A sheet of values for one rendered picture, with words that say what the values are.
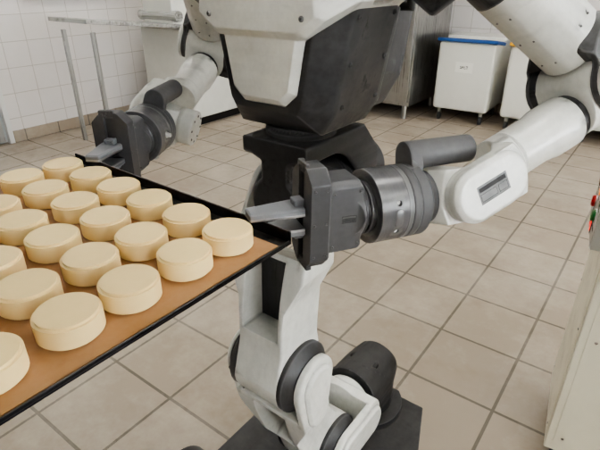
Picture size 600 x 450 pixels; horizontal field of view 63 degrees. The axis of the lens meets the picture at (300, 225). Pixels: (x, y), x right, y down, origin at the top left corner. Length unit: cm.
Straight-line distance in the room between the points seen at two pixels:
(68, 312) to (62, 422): 147
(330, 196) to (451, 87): 454
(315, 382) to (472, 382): 106
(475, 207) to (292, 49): 31
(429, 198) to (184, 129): 51
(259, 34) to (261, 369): 57
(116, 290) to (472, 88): 469
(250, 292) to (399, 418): 75
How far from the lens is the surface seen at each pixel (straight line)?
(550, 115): 72
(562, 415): 159
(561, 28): 72
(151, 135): 84
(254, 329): 92
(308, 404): 95
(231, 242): 47
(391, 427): 149
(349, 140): 84
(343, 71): 70
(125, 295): 41
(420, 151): 59
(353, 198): 53
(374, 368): 138
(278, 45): 70
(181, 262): 44
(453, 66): 500
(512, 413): 186
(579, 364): 148
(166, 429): 174
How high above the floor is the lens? 129
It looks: 27 degrees down
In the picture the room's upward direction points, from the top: straight up
